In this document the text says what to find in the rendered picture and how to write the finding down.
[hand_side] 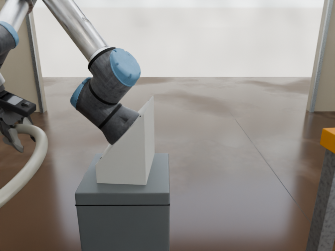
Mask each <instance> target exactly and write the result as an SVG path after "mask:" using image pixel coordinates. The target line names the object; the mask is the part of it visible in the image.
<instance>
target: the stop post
mask: <svg viewBox="0 0 335 251"><path fill-rule="evenodd" d="M320 145H322V146H323V147H325V148H326V151H325V156H324V161H323V166H322V171H321V176H320V181H319V186H318V191H317V196H316V201H315V207H314V212H313V217H312V222H311V227H310V232H309V237H308V242H307V247H306V251H332V249H333V245H334V240H335V128H323V131H322V136H321V141H320Z"/></svg>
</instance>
